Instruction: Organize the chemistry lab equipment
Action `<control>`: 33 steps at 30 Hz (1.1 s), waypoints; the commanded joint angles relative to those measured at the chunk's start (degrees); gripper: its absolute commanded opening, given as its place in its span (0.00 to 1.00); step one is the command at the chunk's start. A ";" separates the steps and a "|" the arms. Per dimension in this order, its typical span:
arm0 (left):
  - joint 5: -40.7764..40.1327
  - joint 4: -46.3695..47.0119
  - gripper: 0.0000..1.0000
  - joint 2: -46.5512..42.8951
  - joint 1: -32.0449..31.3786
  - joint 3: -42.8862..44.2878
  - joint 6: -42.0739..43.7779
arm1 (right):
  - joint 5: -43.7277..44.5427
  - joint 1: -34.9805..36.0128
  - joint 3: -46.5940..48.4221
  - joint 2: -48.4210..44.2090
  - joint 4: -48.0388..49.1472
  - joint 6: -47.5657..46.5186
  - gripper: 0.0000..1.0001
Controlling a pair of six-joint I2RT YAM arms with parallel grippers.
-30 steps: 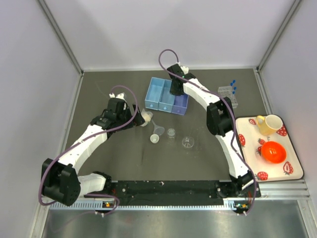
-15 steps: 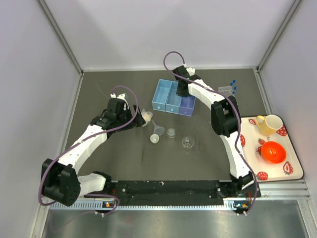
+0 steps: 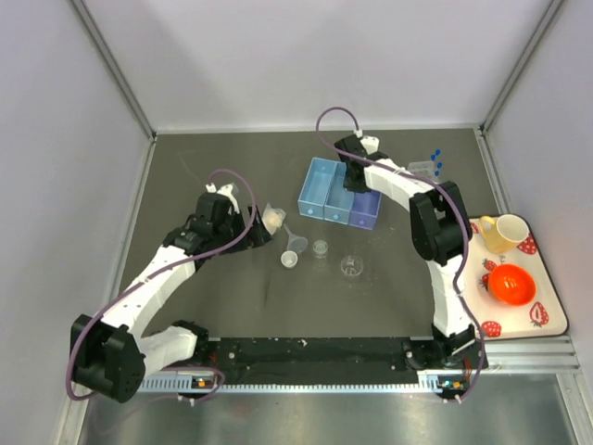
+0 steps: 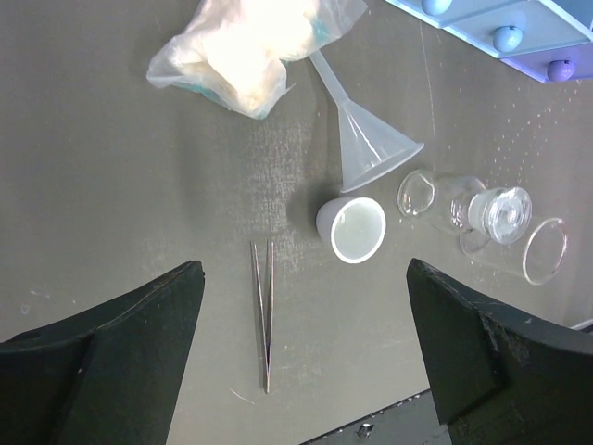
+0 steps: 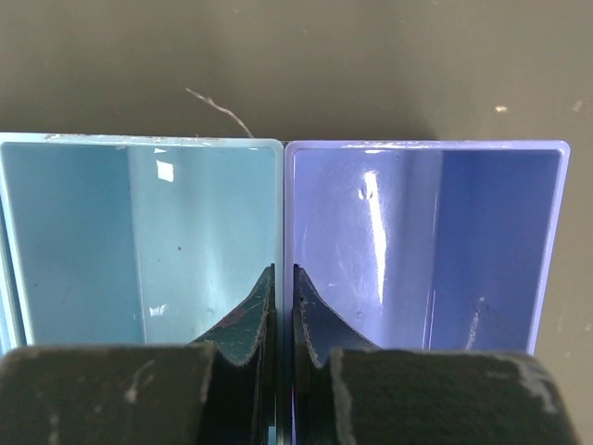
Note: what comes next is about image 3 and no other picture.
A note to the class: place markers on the orange bowl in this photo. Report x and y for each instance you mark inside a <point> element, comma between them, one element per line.
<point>512,285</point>

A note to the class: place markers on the grey slotted cable duct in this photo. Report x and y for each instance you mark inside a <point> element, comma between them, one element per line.
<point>201,383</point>

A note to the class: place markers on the light blue drawer box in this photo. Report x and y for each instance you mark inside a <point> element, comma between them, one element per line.
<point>315,189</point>

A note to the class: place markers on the clear plastic funnel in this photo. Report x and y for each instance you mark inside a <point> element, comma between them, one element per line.
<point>295,243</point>

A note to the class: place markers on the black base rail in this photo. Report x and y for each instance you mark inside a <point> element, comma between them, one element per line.
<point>328,360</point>

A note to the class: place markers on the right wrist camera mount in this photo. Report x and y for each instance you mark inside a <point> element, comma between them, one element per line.
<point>369,143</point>

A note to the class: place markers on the clear bag of corks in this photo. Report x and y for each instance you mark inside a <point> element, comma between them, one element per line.
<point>272,218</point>

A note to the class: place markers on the yellow cup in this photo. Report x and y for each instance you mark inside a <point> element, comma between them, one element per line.
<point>503,233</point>

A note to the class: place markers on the clear glass beaker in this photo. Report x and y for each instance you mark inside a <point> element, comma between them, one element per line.
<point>351,266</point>

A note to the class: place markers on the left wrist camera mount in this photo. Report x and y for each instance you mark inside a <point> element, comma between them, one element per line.
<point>228,190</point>

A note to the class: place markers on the glass stoppered bottle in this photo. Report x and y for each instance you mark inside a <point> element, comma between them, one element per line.
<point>320,249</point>

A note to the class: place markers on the clear test tube rack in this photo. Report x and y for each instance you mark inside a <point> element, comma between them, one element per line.
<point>424,169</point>

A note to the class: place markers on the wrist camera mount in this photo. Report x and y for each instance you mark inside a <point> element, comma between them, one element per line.
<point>369,143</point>
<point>228,190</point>

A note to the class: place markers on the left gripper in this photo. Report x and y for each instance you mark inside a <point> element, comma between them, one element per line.
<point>255,237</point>

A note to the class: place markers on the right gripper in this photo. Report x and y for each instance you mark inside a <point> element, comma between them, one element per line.
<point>349,186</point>

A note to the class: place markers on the strawberry pattern tray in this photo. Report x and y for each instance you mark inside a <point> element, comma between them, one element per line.
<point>543,317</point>

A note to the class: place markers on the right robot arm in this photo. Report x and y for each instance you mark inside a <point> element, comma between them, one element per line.
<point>440,232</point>

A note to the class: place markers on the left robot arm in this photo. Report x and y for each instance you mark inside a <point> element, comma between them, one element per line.
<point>109,352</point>

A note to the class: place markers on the purple drawer box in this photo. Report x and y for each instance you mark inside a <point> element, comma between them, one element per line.
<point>365,210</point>

